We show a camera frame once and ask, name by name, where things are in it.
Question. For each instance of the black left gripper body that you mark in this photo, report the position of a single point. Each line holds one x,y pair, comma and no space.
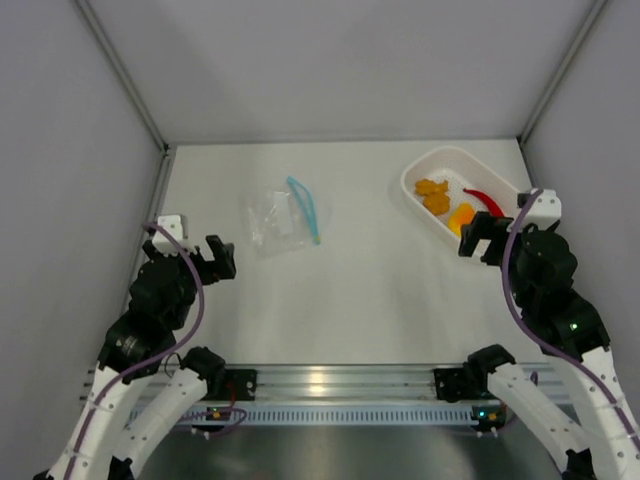
188,274

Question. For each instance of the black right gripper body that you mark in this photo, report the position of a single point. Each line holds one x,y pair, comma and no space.
504,251

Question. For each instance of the red fake chili pepper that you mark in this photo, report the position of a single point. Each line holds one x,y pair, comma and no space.
491,205

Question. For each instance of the yellow fake bell pepper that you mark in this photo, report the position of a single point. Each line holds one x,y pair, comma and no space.
461,217

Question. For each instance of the tan fake ginger root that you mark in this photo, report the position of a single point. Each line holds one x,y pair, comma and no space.
434,194

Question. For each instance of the clear zip top bag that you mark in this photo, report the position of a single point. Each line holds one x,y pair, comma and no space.
284,217

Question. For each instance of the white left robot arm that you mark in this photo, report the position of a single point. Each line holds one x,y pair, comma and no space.
106,442

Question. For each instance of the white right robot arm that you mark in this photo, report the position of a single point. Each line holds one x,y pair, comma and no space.
537,269

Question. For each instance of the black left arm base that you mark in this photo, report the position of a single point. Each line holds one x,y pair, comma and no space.
233,385

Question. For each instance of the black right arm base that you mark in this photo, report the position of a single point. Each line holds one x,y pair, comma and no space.
455,382

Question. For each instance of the white perforated plastic basket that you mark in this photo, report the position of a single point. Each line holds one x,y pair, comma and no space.
465,177

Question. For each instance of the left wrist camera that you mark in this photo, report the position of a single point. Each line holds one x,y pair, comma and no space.
171,231

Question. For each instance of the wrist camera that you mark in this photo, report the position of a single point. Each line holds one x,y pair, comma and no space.
171,231
539,207

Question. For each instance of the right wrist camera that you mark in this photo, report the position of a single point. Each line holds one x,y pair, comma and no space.
539,207

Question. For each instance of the perforated cable duct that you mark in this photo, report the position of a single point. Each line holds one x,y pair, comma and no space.
299,415

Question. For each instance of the aluminium mounting rail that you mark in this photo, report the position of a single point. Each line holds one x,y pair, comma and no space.
289,384

